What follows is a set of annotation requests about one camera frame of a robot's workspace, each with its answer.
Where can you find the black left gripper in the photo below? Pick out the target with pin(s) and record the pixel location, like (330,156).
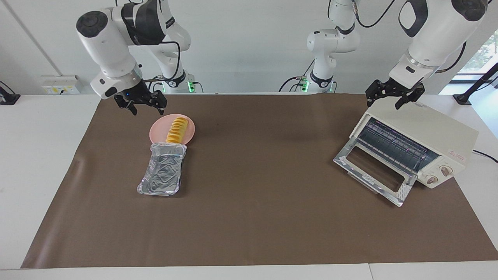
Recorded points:
(398,88)

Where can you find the pink round plate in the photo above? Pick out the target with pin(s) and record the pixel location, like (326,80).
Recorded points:
(158,130)

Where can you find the brown table mat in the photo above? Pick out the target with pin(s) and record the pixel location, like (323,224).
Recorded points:
(272,202)

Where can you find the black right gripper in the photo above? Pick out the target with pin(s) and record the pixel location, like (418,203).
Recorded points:
(138,95)

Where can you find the white wall socket box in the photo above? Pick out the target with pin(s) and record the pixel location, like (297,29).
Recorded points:
(58,84)

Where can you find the cream oven knob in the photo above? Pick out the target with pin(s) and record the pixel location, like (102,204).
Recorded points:
(432,179)
(446,170)

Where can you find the sliced golden bread loaf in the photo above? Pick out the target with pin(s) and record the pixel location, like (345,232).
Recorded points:
(177,130)

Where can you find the bright window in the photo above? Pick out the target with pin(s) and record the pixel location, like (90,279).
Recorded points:
(482,54)

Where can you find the metal oven rack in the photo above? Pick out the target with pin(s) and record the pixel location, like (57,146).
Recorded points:
(393,146)

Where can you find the aluminium foil tray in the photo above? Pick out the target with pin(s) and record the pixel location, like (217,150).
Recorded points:
(163,171)

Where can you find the cream toaster oven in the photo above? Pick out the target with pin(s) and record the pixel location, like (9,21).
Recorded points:
(439,130)

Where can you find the black desk clamp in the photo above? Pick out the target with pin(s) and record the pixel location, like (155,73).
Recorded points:
(7,99)

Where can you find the glass oven door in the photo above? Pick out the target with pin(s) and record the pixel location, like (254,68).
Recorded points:
(404,190)

